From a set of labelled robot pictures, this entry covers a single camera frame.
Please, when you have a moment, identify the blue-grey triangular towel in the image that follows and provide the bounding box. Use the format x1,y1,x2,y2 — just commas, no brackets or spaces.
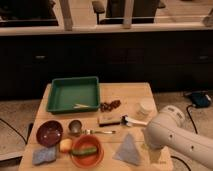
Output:
113,134,141,166

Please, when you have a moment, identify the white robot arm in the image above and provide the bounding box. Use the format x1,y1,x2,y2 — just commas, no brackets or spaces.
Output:
143,105,213,170

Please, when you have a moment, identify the small pale utensil in tray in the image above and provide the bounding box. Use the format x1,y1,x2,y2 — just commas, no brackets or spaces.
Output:
74,104,90,109

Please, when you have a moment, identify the green plastic tray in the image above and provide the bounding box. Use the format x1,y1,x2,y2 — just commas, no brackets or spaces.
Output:
46,76,100,114

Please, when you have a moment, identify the white plastic jar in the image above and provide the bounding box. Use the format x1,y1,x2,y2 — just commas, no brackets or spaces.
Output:
138,102,152,116

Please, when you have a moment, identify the wooden block brush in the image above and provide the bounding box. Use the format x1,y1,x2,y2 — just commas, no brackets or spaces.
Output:
98,116,120,127

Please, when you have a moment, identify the orange bowl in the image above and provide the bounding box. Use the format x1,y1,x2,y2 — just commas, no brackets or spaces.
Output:
70,135,104,169

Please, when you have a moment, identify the green cucumber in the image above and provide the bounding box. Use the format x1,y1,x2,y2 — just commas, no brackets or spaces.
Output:
71,147,98,156

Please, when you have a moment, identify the silver fork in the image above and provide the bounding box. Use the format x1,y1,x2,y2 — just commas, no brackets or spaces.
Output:
82,129,116,135

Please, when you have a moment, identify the dark blue box on floor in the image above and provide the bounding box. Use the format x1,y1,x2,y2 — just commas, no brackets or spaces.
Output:
186,92,211,108

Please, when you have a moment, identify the small metal cup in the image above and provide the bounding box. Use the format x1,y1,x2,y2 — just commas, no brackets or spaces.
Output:
68,120,82,136

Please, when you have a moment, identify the maroon bowl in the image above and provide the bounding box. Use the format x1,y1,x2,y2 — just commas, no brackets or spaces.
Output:
36,120,63,147

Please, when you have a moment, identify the blue sponge cloth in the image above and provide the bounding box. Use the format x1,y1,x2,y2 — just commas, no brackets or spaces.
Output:
32,146,56,165

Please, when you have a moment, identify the black power cable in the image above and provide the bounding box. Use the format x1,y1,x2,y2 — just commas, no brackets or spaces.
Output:
170,104,200,171

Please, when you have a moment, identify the black cable on left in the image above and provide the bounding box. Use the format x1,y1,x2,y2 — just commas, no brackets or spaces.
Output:
0,117,29,145

